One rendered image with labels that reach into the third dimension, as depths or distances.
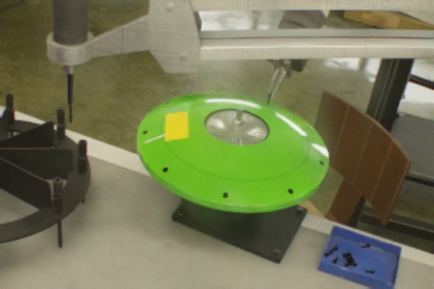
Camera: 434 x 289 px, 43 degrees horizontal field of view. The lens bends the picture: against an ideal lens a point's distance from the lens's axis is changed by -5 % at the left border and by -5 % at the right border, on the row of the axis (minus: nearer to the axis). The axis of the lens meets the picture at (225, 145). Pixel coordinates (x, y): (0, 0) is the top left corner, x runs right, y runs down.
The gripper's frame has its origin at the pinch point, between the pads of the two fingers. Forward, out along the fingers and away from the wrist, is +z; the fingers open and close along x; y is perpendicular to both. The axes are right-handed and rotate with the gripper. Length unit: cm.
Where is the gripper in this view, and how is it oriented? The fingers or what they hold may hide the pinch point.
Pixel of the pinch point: (269, 96)
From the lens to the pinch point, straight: 104.9
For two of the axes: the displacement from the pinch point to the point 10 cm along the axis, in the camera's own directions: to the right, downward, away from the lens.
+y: -1.4, -4.0, -9.1
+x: 8.9, 3.5, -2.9
